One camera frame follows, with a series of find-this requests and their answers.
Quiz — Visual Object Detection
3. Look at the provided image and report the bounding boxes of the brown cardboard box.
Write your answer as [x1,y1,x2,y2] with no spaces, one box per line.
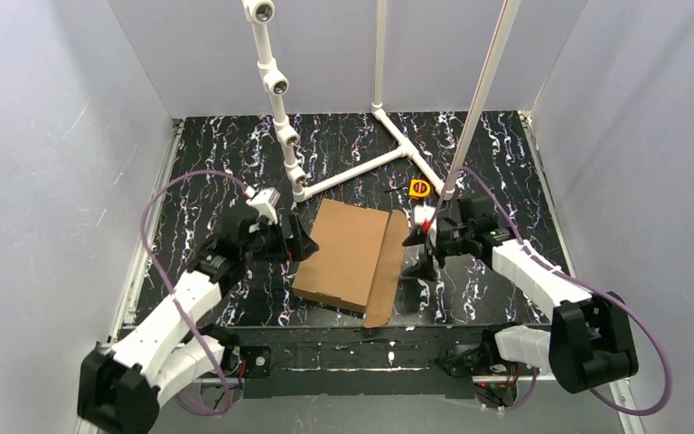
[293,199,409,328]

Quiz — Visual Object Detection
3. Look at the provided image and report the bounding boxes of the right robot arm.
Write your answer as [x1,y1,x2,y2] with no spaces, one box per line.
[401,196,639,393]

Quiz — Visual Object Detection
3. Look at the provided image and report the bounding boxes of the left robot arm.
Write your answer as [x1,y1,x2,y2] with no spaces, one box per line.
[77,205,319,433]

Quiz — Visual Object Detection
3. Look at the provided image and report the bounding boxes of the yellow tape measure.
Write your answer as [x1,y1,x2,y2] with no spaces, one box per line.
[408,178,432,201]

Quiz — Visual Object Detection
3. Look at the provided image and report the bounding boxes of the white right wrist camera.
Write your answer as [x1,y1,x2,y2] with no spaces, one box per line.
[410,204,437,236]

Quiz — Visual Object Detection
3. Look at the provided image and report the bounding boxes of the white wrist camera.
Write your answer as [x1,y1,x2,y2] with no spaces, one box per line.
[246,187,281,225]
[410,204,437,236]

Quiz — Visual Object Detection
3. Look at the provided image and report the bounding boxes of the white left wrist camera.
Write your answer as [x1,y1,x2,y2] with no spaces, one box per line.
[246,187,281,225]

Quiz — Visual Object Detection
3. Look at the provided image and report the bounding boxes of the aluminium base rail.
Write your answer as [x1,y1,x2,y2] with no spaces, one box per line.
[74,119,644,434]

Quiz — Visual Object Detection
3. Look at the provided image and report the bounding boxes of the white PVC pipe frame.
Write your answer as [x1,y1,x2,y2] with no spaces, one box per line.
[242,0,521,203]

